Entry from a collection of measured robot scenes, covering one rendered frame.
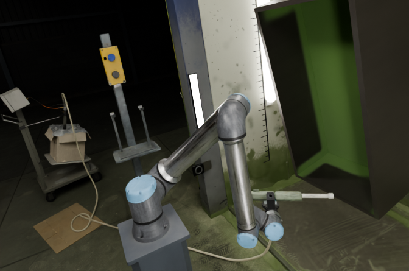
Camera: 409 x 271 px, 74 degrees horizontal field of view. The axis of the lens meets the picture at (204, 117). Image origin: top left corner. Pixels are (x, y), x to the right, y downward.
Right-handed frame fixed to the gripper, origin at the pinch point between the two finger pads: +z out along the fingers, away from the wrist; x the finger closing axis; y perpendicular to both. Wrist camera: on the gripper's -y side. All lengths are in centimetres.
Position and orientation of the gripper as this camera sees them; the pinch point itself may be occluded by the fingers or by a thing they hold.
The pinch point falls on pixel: (269, 199)
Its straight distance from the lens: 178.6
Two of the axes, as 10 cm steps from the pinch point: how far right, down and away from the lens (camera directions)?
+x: 9.8, -0.6, -1.8
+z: 1.8, -0.9, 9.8
